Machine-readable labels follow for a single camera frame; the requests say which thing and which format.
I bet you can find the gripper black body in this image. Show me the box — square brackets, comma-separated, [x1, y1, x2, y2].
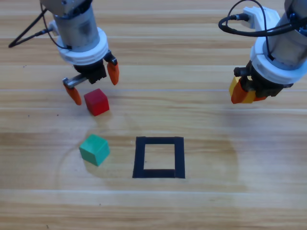
[62, 58, 107, 89]
[234, 61, 294, 97]

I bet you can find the yellow wooden cube block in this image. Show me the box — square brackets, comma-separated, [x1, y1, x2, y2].
[229, 75, 256, 104]

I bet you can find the red wooden cube block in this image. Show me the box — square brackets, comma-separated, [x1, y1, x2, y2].
[83, 88, 110, 117]

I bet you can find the green wooden cube block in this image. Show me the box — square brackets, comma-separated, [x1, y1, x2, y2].
[79, 134, 110, 167]

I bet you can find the black tape square outline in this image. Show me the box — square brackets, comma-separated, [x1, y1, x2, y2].
[132, 136, 186, 179]

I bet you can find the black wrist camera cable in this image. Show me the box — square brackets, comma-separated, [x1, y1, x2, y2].
[8, 0, 72, 50]
[218, 0, 307, 62]

